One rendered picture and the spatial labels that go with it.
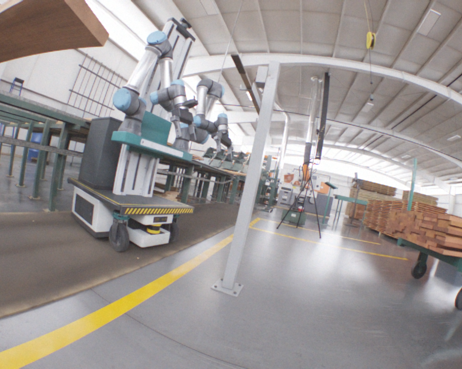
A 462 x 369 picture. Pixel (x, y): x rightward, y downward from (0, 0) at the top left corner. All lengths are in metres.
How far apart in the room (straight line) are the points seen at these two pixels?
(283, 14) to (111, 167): 7.90
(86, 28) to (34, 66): 7.74
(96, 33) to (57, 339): 0.89
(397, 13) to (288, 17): 4.01
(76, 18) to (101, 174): 1.20
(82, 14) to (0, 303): 0.91
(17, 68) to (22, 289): 7.51
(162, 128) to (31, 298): 1.37
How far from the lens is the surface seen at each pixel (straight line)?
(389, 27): 9.21
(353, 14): 8.61
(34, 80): 8.27
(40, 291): 0.98
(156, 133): 1.60
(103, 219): 1.41
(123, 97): 1.21
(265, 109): 1.13
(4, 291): 0.98
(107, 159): 1.60
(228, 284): 1.18
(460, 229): 1.68
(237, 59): 0.78
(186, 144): 1.64
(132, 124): 1.30
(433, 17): 8.37
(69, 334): 0.80
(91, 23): 0.65
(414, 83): 11.46
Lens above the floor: 0.57
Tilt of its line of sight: level
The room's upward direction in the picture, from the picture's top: 12 degrees clockwise
